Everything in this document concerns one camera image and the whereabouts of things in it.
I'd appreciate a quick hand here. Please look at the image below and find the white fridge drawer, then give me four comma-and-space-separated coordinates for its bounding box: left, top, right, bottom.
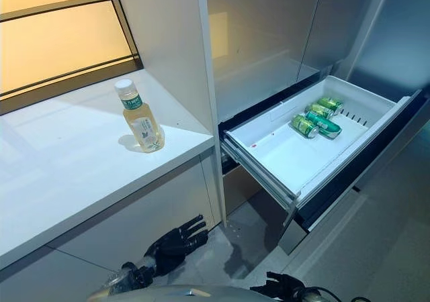
218, 75, 423, 233

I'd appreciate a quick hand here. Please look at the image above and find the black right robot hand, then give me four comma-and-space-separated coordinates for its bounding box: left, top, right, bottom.
249, 271, 307, 302

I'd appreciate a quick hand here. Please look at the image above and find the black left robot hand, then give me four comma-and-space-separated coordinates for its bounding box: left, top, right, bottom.
144, 215, 209, 276

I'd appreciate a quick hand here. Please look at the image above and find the yellow tea drink bottle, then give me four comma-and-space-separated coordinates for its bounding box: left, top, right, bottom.
114, 79, 165, 154

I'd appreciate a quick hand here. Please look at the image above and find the black framed lit shelf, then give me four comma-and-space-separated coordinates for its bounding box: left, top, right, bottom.
0, 0, 145, 103

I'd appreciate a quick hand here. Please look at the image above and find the large teal-green drink can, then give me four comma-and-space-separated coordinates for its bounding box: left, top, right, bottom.
304, 110, 343, 141

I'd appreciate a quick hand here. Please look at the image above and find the green drink can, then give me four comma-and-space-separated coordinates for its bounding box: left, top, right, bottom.
291, 114, 320, 139
304, 103, 335, 119
317, 97, 345, 116

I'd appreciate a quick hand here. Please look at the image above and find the white counter cabinet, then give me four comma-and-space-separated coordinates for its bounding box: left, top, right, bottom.
0, 70, 223, 302

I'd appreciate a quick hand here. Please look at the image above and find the grey robot torso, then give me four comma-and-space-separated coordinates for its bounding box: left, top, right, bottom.
85, 284, 269, 302

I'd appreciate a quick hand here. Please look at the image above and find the stainless steel fridge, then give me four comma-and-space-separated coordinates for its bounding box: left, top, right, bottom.
205, 0, 430, 256

